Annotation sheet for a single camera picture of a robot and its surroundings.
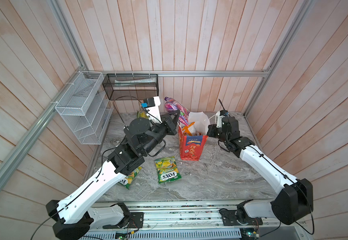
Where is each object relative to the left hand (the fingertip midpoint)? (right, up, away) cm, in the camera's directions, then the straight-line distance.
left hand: (179, 116), depth 55 cm
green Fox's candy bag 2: (-6, -29, +34) cm, 45 cm away
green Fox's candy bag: (-26, +7, +63) cm, 69 cm away
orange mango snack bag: (+6, -5, +39) cm, 39 cm away
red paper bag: (+8, -15, +30) cm, 34 cm away
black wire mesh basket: (-32, +25, +49) cm, 64 cm away
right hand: (+18, -3, +28) cm, 33 cm away
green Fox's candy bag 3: (-28, -35, +29) cm, 53 cm away
